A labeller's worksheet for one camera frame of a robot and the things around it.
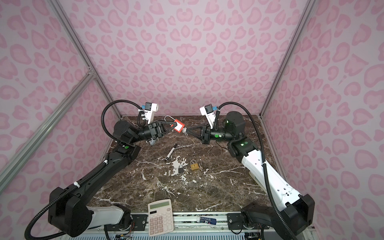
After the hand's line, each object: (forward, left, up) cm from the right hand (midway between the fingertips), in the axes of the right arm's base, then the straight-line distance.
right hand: (190, 132), depth 60 cm
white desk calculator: (-25, +15, -37) cm, 47 cm away
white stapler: (+19, +28, -36) cm, 50 cm away
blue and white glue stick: (-25, -9, -37) cm, 46 cm away
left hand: (+2, +6, +3) cm, 6 cm away
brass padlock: (+3, 0, -38) cm, 38 cm away
